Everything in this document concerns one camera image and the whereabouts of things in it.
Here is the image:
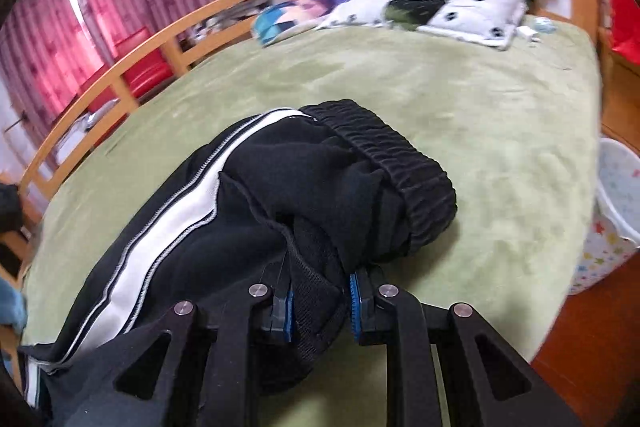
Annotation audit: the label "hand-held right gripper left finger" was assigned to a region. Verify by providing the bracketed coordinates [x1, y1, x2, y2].
[50, 264, 296, 427]

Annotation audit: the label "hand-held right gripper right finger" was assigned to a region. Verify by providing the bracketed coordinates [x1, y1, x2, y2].
[348, 269, 586, 427]

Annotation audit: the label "black pants with white stripe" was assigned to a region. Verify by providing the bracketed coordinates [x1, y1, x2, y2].
[17, 99, 458, 427]

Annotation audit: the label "green fleece blanket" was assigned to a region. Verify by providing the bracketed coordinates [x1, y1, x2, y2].
[20, 19, 603, 427]

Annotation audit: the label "light blue towel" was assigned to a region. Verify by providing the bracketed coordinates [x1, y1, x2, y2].
[0, 277, 28, 333]

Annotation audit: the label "red chair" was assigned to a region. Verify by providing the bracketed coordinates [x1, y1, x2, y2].
[112, 27, 173, 95]

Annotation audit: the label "white star-print basket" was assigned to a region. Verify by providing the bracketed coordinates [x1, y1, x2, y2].
[570, 137, 640, 295]

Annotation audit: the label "teal printed cushion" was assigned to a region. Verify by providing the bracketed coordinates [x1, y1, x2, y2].
[252, 0, 331, 45]

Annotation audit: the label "dark green black cloth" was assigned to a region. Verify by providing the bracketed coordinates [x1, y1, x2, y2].
[384, 0, 447, 28]

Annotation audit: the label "white pillow with black dots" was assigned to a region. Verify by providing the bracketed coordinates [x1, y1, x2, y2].
[317, 0, 528, 50]

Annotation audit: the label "red cloth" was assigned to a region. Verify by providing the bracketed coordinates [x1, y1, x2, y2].
[605, 0, 640, 62]

